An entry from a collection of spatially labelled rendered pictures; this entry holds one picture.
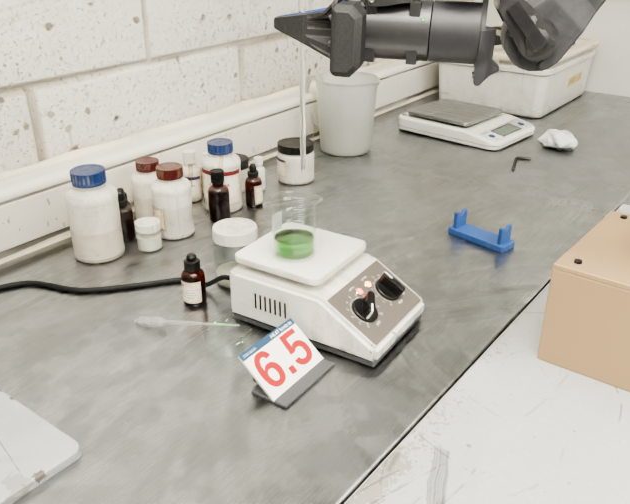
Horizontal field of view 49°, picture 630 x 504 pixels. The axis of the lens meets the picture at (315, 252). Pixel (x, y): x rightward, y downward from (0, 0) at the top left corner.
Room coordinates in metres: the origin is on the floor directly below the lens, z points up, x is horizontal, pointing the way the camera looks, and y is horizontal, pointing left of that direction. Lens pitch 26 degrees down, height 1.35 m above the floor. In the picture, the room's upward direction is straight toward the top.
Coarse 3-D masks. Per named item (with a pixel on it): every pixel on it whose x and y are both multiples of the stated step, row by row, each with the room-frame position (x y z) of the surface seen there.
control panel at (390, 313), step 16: (368, 272) 0.72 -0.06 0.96; (352, 288) 0.69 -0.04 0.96; (368, 288) 0.70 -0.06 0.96; (336, 304) 0.65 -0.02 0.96; (384, 304) 0.68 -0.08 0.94; (400, 304) 0.69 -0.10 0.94; (416, 304) 0.71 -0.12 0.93; (352, 320) 0.64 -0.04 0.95; (384, 320) 0.66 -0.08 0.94; (400, 320) 0.67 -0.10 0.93; (368, 336) 0.63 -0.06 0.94; (384, 336) 0.64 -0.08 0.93
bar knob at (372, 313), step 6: (366, 294) 0.67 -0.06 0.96; (372, 294) 0.67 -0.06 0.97; (354, 300) 0.67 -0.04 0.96; (360, 300) 0.67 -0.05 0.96; (366, 300) 0.66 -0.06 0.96; (372, 300) 0.66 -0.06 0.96; (354, 306) 0.66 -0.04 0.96; (360, 306) 0.66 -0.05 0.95; (366, 306) 0.65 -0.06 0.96; (372, 306) 0.65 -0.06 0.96; (354, 312) 0.65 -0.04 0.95; (360, 312) 0.65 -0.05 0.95; (366, 312) 0.65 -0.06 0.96; (372, 312) 0.64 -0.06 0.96; (360, 318) 0.65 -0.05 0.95; (366, 318) 0.64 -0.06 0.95; (372, 318) 0.65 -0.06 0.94
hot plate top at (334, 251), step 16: (256, 240) 0.76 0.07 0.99; (272, 240) 0.76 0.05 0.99; (320, 240) 0.76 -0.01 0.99; (336, 240) 0.76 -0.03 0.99; (352, 240) 0.76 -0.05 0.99; (240, 256) 0.72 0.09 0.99; (256, 256) 0.72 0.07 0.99; (272, 256) 0.72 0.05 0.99; (320, 256) 0.72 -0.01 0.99; (336, 256) 0.72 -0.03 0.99; (352, 256) 0.72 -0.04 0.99; (272, 272) 0.69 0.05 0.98; (288, 272) 0.68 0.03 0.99; (304, 272) 0.68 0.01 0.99; (320, 272) 0.68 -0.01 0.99
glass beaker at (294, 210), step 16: (272, 192) 0.73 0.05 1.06; (288, 192) 0.75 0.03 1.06; (304, 192) 0.75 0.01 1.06; (272, 208) 0.72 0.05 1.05; (288, 208) 0.70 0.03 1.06; (304, 208) 0.70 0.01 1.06; (272, 224) 0.72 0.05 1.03; (288, 224) 0.70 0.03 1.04; (304, 224) 0.70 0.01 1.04; (288, 240) 0.70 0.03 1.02; (304, 240) 0.70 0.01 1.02; (288, 256) 0.70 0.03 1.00; (304, 256) 0.70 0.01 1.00
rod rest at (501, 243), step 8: (464, 208) 0.99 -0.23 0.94; (456, 216) 0.97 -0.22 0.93; (464, 216) 0.98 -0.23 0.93; (456, 224) 0.97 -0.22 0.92; (464, 224) 0.98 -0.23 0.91; (448, 232) 0.97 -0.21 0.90; (456, 232) 0.96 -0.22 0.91; (464, 232) 0.95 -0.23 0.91; (472, 232) 0.95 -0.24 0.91; (480, 232) 0.95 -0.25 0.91; (488, 232) 0.95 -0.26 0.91; (504, 232) 0.91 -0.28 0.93; (472, 240) 0.94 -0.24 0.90; (480, 240) 0.93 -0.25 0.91; (488, 240) 0.93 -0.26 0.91; (496, 240) 0.93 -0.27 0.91; (504, 240) 0.92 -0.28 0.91; (512, 240) 0.93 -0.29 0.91; (488, 248) 0.92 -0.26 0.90; (496, 248) 0.91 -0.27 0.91; (504, 248) 0.90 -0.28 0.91
